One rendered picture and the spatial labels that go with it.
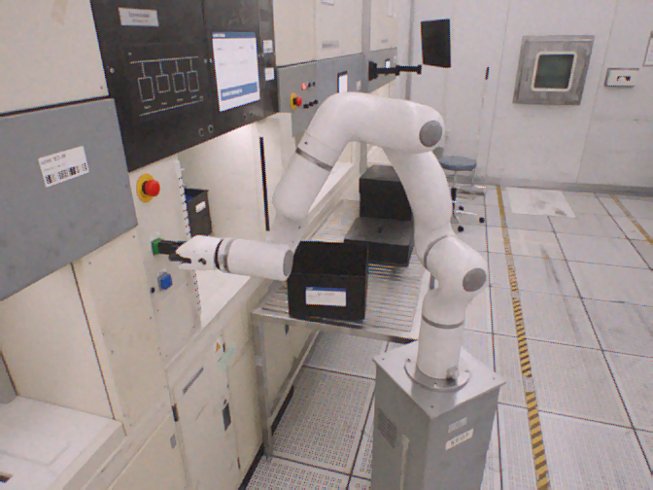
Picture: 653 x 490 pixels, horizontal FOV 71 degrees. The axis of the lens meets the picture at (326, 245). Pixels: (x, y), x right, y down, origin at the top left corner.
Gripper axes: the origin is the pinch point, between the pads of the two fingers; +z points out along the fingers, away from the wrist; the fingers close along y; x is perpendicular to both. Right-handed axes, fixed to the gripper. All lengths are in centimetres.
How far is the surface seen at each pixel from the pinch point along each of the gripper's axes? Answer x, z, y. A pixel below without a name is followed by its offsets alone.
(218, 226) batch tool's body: -25, 28, 70
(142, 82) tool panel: 37.9, 2.5, 4.3
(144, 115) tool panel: 31.0, 2.4, 3.0
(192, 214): -14, 28, 54
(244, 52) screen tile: 42, 3, 56
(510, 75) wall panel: 5, -109, 480
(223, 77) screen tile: 36, 2, 41
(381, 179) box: -19, -29, 133
